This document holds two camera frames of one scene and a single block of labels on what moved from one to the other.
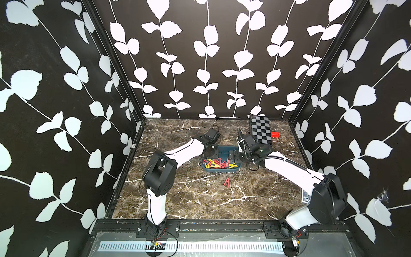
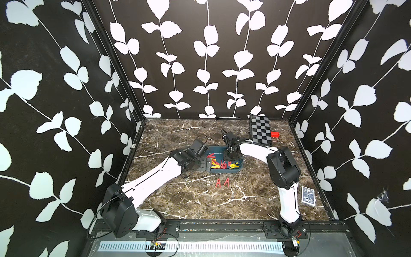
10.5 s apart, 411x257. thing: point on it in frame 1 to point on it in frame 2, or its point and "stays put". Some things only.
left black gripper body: [212, 147] to [200, 164]
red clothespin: [227, 181] stays put
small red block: [275, 134] stays put
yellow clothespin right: [232, 165] stays put
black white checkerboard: [259, 127] stays put
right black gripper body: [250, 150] to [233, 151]
